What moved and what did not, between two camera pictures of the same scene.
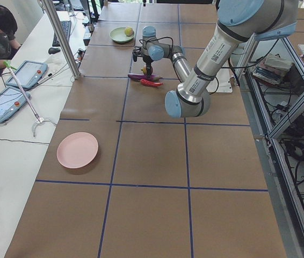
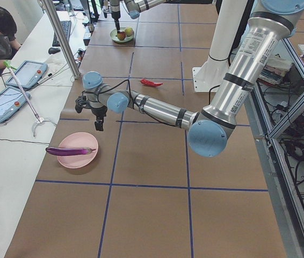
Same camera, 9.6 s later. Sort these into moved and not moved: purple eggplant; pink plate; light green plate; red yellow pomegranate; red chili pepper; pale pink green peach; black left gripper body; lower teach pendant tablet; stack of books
Moved: purple eggplant; red yellow pomegranate; black left gripper body
Not moved: pink plate; light green plate; pale pink green peach; red chili pepper; lower teach pendant tablet; stack of books
